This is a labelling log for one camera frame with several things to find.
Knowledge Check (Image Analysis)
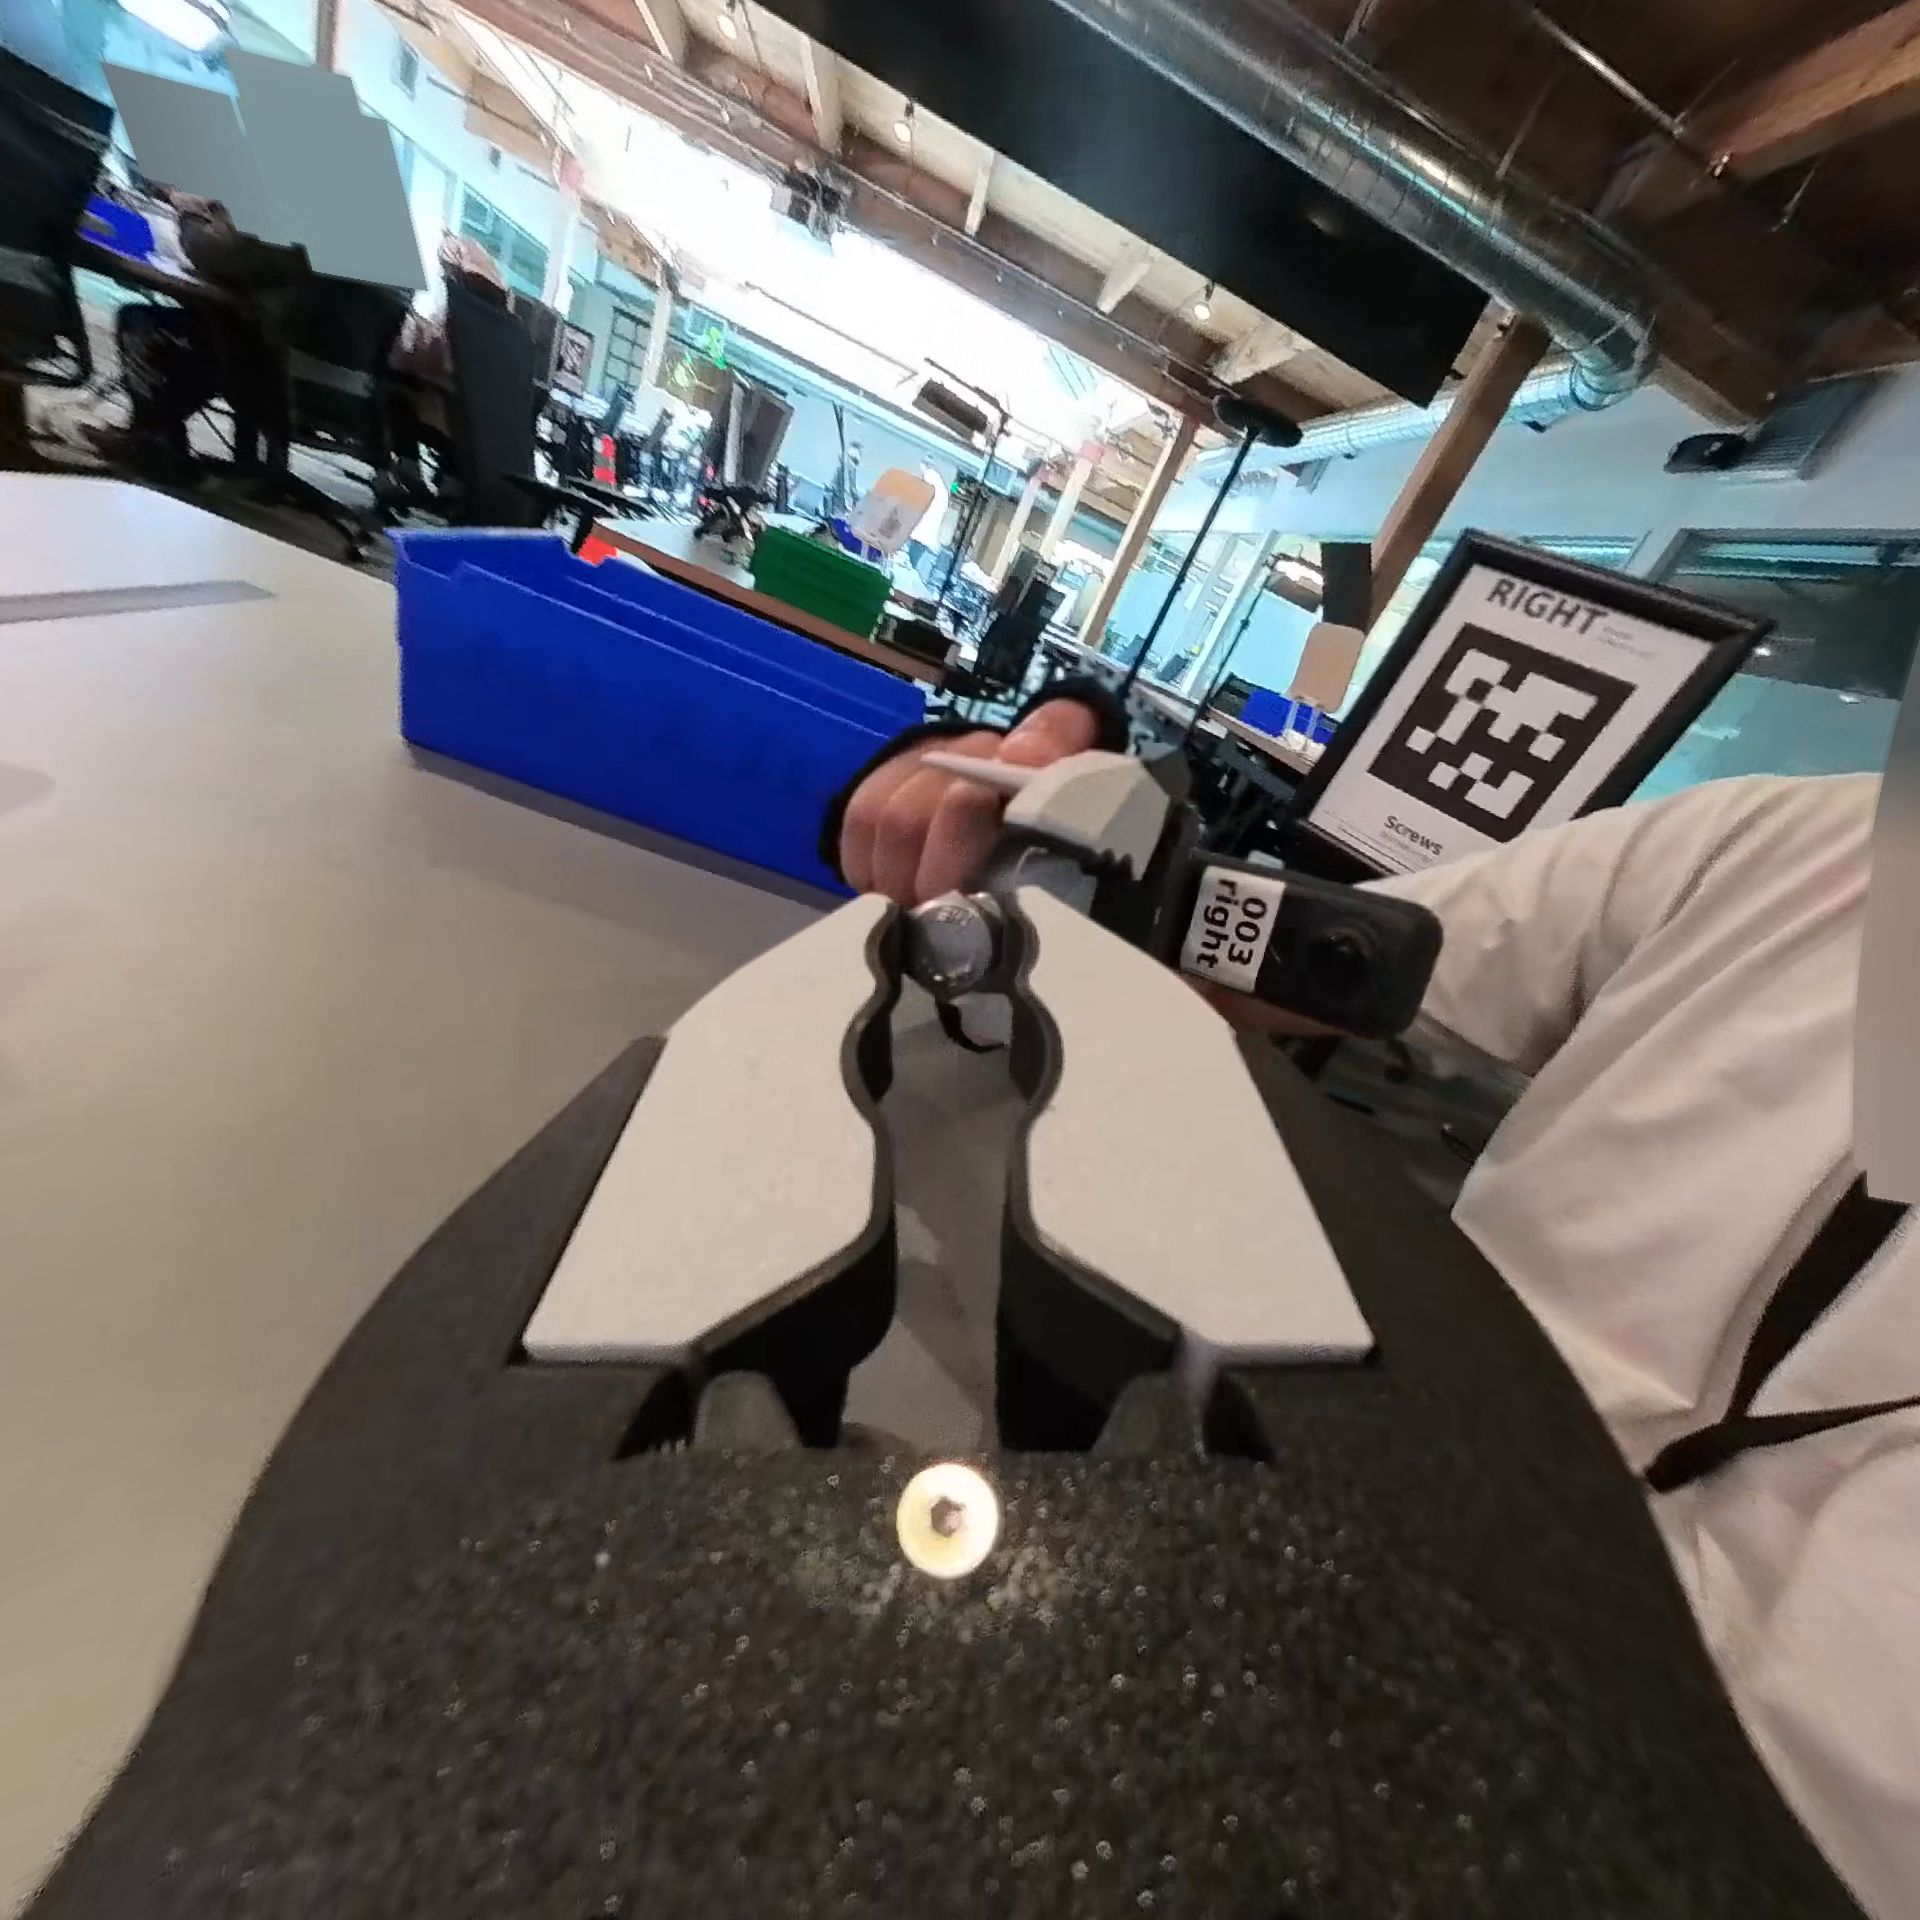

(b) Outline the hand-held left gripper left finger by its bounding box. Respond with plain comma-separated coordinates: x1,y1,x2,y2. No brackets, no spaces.
522,889,906,1361

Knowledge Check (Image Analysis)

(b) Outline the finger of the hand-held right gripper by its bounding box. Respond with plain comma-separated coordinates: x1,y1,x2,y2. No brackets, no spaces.
997,748,1190,904

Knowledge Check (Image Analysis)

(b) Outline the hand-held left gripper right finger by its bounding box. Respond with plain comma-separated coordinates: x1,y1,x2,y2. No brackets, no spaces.
1002,885,1376,1366

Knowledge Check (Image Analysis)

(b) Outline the steel hex bolt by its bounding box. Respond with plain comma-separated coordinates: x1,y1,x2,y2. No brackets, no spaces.
900,890,1010,994

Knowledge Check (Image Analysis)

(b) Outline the person's right hand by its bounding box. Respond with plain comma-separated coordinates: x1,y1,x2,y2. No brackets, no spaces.
836,697,1098,904

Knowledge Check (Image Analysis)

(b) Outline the framed marker sign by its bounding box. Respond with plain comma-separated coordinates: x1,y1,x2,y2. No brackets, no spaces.
1296,527,1776,880

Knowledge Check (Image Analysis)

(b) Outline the green plastic bin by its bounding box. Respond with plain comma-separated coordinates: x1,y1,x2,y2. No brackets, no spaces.
749,525,888,639

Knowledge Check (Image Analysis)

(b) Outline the black tripod pole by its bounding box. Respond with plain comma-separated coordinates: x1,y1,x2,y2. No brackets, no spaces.
1140,398,1306,705

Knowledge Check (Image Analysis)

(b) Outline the wooden office desk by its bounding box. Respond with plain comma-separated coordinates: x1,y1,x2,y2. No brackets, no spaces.
575,516,963,692

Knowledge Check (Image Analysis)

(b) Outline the blue plastic bin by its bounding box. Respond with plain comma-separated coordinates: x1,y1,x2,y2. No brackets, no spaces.
387,525,932,898

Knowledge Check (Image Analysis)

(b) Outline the black hanging panel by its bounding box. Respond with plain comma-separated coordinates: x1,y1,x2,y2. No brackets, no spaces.
757,0,1490,409

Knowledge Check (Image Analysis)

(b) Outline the black office chair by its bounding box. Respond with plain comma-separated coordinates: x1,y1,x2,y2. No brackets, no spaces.
439,274,559,529

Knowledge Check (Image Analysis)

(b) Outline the wooden post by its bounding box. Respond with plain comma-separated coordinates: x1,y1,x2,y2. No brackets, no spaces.
1371,321,1555,617

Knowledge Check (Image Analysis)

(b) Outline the black lanyard strap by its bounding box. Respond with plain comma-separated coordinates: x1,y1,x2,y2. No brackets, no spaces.
1647,1176,1920,1494

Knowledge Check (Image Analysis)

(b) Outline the silver ventilation duct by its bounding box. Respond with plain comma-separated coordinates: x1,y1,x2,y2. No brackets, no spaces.
1048,0,1660,436

